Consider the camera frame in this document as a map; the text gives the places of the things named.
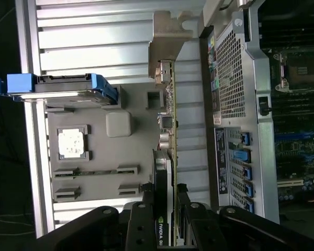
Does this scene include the CPU socket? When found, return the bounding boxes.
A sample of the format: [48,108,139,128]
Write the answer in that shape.
[278,48,314,93]

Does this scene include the grey parts rack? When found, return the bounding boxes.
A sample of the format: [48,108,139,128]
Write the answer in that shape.
[44,83,165,204]

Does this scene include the blue expansion slot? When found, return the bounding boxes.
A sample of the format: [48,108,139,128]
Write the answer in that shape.
[274,132,314,142]

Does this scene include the green RAM stick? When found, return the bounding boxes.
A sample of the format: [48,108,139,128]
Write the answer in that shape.
[72,169,121,177]

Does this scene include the black RAM slots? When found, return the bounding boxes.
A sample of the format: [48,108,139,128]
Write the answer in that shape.
[259,5,314,48]

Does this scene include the silver CPU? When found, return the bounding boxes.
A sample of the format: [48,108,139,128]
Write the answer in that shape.
[57,127,86,159]

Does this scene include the hard disk with blue rails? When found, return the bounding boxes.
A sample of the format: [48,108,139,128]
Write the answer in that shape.
[0,72,120,109]

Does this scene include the green motherboard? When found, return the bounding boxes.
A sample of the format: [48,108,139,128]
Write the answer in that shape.
[259,0,314,205]

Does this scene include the open black PC case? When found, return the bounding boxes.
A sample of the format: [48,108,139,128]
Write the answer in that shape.
[198,0,314,226]

